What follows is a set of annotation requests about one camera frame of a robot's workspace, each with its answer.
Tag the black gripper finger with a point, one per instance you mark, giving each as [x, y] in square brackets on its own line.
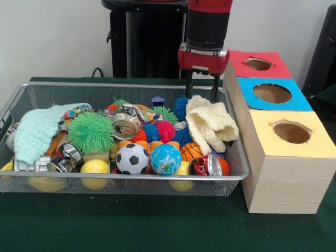
[189, 84]
[214, 89]

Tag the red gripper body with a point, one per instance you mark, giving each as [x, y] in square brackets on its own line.
[202, 62]

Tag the cream knitted cloth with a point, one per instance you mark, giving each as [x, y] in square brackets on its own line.
[210, 123]

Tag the mint green cloth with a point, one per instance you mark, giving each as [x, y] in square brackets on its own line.
[34, 131]

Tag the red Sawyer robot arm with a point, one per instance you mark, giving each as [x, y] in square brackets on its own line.
[207, 26]

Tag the wooden box with three holes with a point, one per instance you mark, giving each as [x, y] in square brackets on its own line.
[288, 183]

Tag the small basketball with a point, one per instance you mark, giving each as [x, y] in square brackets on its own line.
[190, 151]

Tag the crushed red can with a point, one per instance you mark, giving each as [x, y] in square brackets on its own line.
[204, 165]

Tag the crushed silver can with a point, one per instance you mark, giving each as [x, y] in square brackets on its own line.
[124, 127]

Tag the globe print ball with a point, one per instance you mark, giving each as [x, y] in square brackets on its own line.
[166, 159]

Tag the soccer ball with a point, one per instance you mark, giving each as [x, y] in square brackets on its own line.
[132, 158]

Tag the large green spiky ball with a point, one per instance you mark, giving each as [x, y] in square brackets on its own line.
[90, 132]

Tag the dark green table cloth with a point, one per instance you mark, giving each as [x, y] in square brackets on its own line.
[328, 95]
[157, 225]

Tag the black panel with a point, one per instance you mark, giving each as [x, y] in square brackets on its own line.
[323, 52]

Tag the yellow ball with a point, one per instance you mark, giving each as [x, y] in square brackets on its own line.
[94, 166]

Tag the yellow cheese wedge toy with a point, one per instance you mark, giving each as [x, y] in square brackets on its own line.
[6, 166]

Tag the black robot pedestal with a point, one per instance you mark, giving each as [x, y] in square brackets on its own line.
[147, 47]

